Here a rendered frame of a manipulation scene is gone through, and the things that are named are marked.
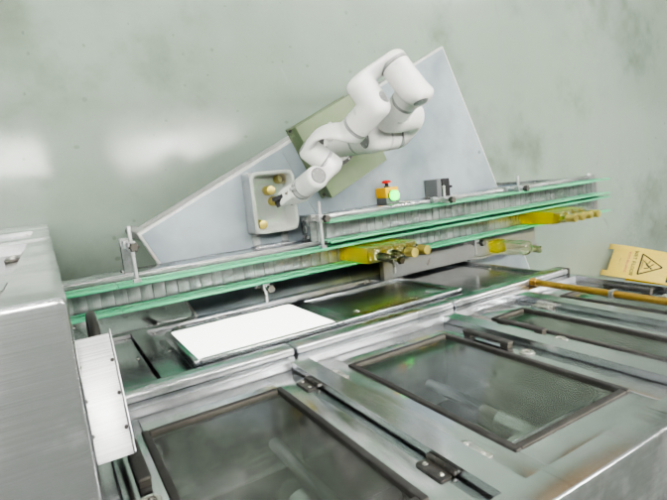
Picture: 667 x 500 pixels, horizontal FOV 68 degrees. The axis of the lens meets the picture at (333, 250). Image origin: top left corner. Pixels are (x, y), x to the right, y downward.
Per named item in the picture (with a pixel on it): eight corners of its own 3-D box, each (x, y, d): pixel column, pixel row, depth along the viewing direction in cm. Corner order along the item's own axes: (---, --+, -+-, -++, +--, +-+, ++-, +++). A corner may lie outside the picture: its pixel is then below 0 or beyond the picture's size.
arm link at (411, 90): (401, 81, 155) (425, 49, 142) (426, 116, 153) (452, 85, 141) (369, 92, 148) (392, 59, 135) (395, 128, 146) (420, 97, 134)
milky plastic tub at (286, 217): (248, 234, 184) (257, 235, 177) (240, 174, 181) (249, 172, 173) (290, 227, 193) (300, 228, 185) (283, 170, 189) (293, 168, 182)
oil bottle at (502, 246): (488, 252, 232) (536, 257, 210) (486, 241, 231) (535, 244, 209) (496, 249, 235) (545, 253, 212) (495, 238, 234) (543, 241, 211)
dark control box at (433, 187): (425, 197, 227) (437, 196, 219) (423, 180, 226) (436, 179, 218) (438, 195, 231) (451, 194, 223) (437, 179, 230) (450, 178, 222)
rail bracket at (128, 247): (120, 277, 160) (131, 286, 140) (112, 225, 157) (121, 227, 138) (136, 274, 162) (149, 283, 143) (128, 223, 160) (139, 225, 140)
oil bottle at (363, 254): (339, 260, 191) (371, 265, 172) (338, 245, 190) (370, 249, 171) (352, 257, 193) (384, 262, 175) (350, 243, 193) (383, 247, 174)
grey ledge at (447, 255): (371, 278, 210) (387, 281, 201) (369, 257, 209) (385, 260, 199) (519, 243, 257) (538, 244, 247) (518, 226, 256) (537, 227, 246)
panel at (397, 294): (166, 341, 149) (196, 373, 120) (164, 331, 149) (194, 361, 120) (399, 284, 194) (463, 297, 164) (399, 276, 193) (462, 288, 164)
